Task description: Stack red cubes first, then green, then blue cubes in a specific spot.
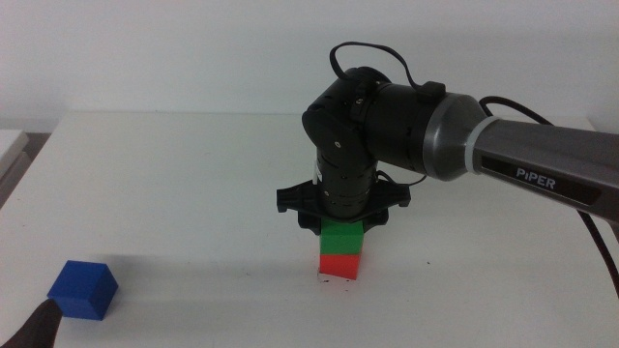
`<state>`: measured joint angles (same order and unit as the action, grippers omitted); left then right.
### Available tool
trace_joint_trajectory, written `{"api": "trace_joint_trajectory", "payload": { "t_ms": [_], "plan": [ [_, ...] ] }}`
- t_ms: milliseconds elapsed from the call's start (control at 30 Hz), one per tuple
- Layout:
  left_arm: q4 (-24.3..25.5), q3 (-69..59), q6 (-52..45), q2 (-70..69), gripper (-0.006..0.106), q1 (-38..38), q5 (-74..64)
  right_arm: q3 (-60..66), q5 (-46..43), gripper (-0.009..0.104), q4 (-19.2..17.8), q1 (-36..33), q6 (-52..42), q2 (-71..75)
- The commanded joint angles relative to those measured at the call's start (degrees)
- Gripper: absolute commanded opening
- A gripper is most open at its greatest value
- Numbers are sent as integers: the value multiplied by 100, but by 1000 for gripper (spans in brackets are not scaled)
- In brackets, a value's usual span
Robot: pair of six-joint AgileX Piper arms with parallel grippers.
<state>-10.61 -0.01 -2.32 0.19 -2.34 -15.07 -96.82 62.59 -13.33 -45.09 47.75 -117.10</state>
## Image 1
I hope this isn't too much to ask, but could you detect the green cube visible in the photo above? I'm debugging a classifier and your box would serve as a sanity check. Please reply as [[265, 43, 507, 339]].
[[319, 217, 365, 256]]

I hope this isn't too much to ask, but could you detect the red cube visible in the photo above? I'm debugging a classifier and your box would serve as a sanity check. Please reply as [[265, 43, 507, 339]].
[[318, 252, 362, 281]]

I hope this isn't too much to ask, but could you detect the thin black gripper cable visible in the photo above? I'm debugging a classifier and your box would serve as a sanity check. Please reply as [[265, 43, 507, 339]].
[[375, 168, 429, 188]]

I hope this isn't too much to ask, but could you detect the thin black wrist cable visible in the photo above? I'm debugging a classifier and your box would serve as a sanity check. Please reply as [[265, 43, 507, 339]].
[[329, 42, 447, 101]]

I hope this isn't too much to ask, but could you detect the blue cube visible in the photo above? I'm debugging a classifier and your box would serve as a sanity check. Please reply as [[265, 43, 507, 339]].
[[46, 260, 120, 322]]

